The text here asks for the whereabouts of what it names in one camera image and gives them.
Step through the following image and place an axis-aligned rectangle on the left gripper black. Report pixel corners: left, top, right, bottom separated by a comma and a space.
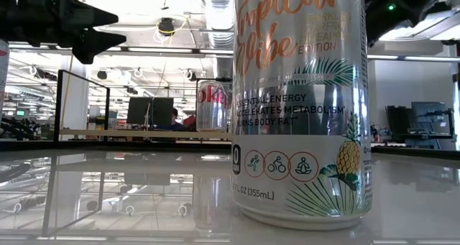
0, 0, 127, 65

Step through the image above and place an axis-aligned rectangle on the white Peach Vibe Celsius can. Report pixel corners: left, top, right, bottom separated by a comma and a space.
0, 39, 11, 119

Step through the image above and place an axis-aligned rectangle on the silver Diet Coke can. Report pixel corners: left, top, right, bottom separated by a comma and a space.
195, 80, 229, 133

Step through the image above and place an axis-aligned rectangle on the silver Tropical Vibe Celsius can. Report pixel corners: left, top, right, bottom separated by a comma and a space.
231, 0, 374, 231

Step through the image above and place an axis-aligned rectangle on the long ceiling light strip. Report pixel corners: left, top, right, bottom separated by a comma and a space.
366, 53, 460, 63
6, 43, 234, 58

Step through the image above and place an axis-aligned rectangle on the white building column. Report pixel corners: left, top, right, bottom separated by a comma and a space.
60, 56, 90, 131

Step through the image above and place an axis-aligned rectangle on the black computer monitor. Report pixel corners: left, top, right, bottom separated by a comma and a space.
126, 96, 175, 128

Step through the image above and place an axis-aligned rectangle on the person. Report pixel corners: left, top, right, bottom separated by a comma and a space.
168, 107, 188, 132

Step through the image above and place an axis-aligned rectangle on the white ceiling light panel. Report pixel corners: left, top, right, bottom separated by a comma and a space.
377, 7, 460, 42

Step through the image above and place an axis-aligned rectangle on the black desk monitor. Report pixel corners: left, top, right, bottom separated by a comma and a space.
411, 101, 447, 131

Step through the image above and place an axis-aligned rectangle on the yellow cable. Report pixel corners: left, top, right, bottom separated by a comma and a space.
60, 54, 75, 130

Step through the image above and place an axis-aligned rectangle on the black overhead camera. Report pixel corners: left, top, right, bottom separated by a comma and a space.
157, 17, 176, 37

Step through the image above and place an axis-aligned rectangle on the black aluminium table frame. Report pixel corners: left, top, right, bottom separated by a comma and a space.
0, 139, 460, 160

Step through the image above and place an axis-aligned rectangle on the silver ventilation duct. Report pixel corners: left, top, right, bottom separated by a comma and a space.
199, 0, 236, 79

